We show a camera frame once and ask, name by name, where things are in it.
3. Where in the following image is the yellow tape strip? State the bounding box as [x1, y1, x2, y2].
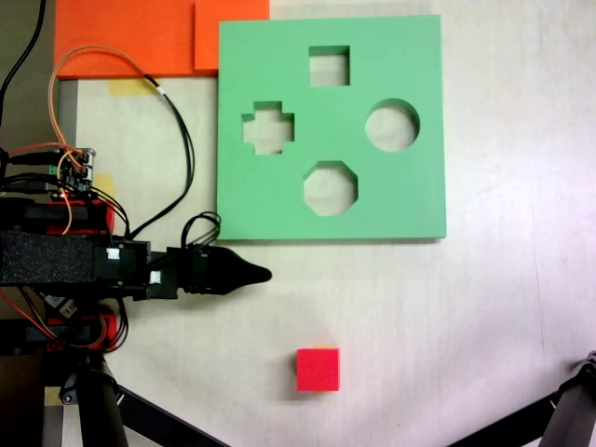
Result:
[108, 78, 157, 97]

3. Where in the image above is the orange block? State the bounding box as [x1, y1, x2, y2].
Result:
[54, 0, 271, 78]

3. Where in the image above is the red base clamp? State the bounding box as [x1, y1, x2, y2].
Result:
[45, 198, 117, 237]
[45, 312, 118, 352]

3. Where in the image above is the thin orange wire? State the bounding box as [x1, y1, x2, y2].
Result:
[0, 287, 55, 341]

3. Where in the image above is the black tripod leg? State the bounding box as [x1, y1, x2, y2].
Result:
[541, 349, 596, 447]
[58, 352, 129, 447]

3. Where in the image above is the red square block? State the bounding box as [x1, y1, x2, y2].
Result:
[296, 347, 341, 393]

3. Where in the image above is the dark adapter board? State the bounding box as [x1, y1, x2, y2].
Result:
[44, 292, 80, 320]

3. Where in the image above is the black wire loop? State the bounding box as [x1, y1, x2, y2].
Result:
[180, 210, 224, 256]

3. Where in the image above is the green shape board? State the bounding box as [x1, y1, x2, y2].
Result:
[216, 14, 448, 243]

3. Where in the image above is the small circuit board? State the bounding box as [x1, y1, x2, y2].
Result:
[46, 147, 97, 199]

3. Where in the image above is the thick black cable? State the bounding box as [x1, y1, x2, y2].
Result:
[0, 0, 48, 129]

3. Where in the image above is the orange wire loop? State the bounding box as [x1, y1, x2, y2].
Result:
[47, 44, 156, 157]

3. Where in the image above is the black plug cable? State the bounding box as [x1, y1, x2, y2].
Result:
[0, 148, 64, 166]
[0, 172, 50, 195]

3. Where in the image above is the long black wire bundle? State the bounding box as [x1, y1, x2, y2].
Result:
[127, 74, 196, 241]

